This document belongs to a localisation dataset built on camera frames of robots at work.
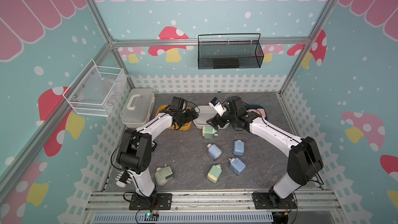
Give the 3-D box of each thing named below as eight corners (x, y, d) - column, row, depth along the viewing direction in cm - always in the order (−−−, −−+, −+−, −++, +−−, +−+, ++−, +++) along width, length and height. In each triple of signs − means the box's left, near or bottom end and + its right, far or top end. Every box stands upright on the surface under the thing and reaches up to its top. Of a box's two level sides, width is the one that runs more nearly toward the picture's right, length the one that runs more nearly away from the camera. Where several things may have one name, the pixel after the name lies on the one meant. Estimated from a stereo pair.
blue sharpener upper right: (233, 157, 91) (235, 151, 85) (232, 146, 95) (234, 140, 89) (243, 157, 91) (245, 151, 85) (241, 146, 95) (243, 140, 89)
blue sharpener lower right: (237, 177, 83) (240, 173, 77) (225, 165, 88) (227, 160, 82) (243, 171, 86) (246, 166, 79) (232, 159, 90) (234, 153, 84)
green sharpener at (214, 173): (206, 178, 83) (206, 174, 77) (214, 165, 87) (214, 161, 81) (214, 184, 81) (215, 181, 75) (222, 171, 85) (223, 166, 80)
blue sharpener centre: (214, 162, 89) (215, 157, 82) (205, 152, 93) (205, 146, 86) (220, 157, 91) (222, 151, 84) (211, 147, 95) (211, 140, 88)
